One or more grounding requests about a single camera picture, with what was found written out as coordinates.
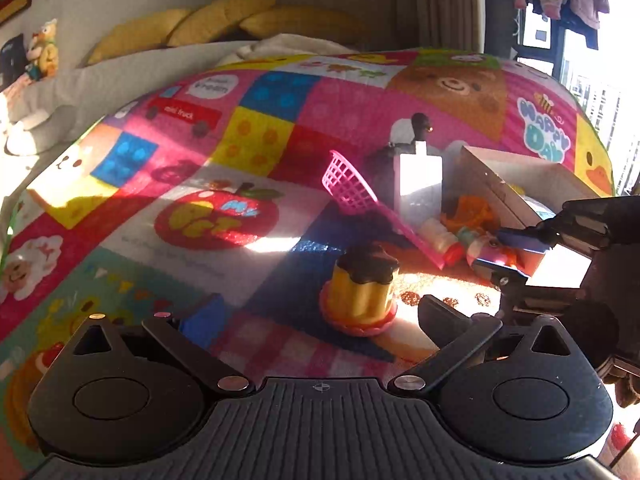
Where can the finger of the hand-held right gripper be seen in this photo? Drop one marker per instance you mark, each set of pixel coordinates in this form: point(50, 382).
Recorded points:
point(530, 240)
point(500, 272)

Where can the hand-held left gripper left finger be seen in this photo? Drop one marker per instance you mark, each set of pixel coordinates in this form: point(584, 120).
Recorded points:
point(207, 320)

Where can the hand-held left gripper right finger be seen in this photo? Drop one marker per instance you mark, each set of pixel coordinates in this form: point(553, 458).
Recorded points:
point(440, 317)

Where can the pink white toy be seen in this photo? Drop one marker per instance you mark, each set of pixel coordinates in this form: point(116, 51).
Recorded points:
point(487, 252)

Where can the white cardboard box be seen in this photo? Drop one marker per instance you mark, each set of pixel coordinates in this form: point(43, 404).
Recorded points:
point(505, 175)

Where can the yellow brown pudding toy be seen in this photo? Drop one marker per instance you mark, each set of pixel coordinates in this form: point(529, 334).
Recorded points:
point(362, 285)

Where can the orange toy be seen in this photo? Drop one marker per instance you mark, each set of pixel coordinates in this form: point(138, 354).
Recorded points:
point(470, 212)

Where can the white toy bottle red cap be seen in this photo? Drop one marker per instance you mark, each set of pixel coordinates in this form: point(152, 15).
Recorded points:
point(440, 240)

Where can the pink toy net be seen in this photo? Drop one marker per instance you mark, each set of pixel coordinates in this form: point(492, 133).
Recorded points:
point(350, 185)

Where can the colourful printed blanket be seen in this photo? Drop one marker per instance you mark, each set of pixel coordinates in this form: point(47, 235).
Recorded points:
point(300, 110)

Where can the beige curtain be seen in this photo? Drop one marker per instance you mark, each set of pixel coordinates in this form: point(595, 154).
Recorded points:
point(440, 0)

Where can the white soft toy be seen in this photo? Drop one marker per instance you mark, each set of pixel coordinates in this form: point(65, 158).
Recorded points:
point(22, 135)

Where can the white cloth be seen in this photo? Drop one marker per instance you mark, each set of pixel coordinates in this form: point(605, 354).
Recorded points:
point(285, 46)

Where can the stuffed bear toy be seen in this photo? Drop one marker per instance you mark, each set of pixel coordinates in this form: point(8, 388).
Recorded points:
point(44, 50)

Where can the dark soft toy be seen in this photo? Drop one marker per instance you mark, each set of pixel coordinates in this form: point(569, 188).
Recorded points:
point(12, 57)

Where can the black window frame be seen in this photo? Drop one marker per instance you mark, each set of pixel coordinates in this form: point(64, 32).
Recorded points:
point(500, 10)

